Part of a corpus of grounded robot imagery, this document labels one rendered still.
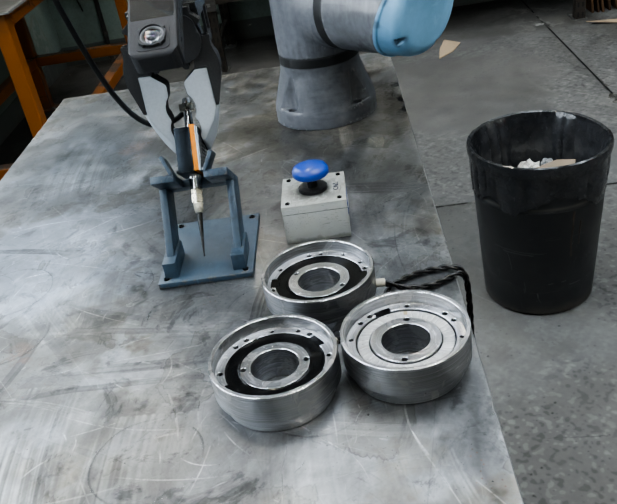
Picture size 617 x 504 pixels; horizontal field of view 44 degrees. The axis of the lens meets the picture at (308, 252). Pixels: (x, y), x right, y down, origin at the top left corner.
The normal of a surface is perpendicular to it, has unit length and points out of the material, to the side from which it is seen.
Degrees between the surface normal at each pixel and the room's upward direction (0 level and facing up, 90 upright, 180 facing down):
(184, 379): 0
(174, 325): 0
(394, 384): 90
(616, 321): 0
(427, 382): 90
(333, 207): 90
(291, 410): 90
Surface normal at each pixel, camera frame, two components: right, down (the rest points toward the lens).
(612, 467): -0.15, -0.84
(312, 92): -0.29, 0.26
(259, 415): -0.20, 0.54
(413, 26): 0.70, 0.39
